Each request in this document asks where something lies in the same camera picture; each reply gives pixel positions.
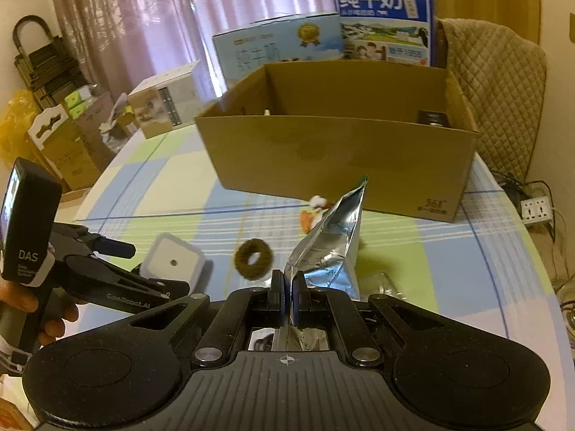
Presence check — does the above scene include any black device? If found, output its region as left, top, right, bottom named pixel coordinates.
left=419, top=110, right=450, bottom=129

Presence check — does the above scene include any brown cardboard box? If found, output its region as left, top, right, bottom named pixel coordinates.
left=194, top=62, right=479, bottom=223
left=65, top=87, right=118, bottom=177

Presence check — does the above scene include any orange white small toy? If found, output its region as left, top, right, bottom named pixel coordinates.
left=300, top=195, right=334, bottom=234

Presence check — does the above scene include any brown box with white handle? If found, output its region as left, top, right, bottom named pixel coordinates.
left=27, top=103, right=102, bottom=195

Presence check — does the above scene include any white power strip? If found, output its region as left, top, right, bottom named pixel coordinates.
left=520, top=195, right=554, bottom=226

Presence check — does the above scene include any light blue milk carton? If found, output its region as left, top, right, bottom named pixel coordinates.
left=212, top=11, right=345, bottom=98

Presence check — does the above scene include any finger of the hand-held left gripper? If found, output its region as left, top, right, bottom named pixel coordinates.
left=52, top=222, right=136, bottom=260
left=129, top=273, right=190, bottom=300

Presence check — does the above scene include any white square device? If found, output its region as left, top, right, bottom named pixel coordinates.
left=140, top=232, right=206, bottom=289

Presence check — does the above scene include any crumpled grey paper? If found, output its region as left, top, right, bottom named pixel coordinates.
left=99, top=93, right=136, bottom=153

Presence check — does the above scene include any pink curtain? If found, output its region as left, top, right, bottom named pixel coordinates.
left=45, top=0, right=365, bottom=96

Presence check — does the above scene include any open brown cardboard box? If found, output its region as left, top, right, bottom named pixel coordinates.
left=65, top=87, right=118, bottom=177

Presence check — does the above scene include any silver foil bag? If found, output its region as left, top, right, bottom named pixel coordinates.
left=275, top=176, right=370, bottom=352

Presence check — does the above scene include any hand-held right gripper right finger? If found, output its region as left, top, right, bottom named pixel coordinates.
left=290, top=276, right=454, bottom=367

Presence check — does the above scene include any dark blue milk carton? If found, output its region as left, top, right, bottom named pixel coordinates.
left=331, top=0, right=436, bottom=68

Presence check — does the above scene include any white product box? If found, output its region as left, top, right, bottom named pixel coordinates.
left=127, top=60, right=215, bottom=140

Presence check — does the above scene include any brown hair scrunchie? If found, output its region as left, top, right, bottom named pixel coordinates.
left=234, top=239, right=275, bottom=280

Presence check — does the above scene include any yellow plastic bag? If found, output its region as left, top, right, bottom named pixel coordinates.
left=0, top=90, right=37, bottom=168

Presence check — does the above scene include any black folding hand cart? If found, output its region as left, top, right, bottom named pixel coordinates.
left=13, top=15, right=97, bottom=114

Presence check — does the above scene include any person's left hand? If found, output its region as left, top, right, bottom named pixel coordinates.
left=0, top=279, right=81, bottom=347

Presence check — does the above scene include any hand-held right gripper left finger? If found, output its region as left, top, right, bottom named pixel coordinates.
left=128, top=270, right=285, bottom=367

